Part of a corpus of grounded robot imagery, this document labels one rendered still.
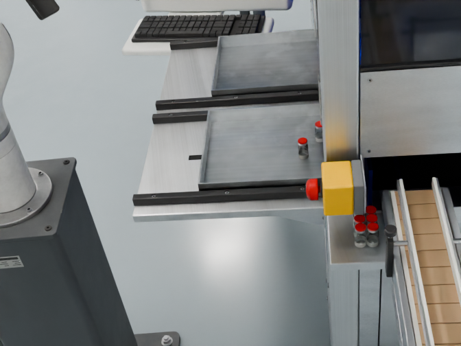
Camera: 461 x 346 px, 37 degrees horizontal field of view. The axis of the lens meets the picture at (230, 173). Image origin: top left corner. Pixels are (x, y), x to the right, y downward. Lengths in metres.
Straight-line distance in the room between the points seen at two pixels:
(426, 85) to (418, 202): 0.24
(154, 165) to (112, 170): 1.45
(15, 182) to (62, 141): 1.72
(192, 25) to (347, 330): 1.04
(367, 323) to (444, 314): 0.52
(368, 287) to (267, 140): 0.39
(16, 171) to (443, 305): 0.90
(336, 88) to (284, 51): 0.69
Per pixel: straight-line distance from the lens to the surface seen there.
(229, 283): 2.42
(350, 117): 1.23
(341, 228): 1.34
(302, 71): 1.77
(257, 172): 1.47
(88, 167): 3.04
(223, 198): 1.41
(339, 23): 1.12
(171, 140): 1.61
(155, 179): 1.51
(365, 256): 1.30
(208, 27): 2.14
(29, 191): 1.57
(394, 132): 1.26
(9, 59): 1.41
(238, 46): 1.91
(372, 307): 1.61
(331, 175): 1.23
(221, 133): 1.59
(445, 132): 1.27
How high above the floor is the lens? 1.85
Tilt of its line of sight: 41 degrees down
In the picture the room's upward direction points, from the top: 9 degrees counter-clockwise
